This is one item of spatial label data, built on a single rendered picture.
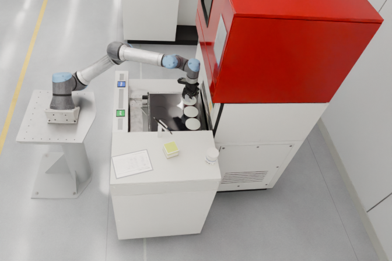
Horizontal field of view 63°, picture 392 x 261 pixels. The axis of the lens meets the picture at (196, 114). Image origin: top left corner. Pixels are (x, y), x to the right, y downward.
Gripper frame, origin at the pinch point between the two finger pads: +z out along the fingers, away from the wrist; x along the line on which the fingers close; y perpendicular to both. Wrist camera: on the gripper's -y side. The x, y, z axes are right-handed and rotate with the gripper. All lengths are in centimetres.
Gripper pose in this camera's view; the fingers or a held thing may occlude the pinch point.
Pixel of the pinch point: (185, 99)
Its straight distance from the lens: 217.9
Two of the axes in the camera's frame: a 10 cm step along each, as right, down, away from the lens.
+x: 6.6, -5.2, 5.5
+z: -1.3, 6.4, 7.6
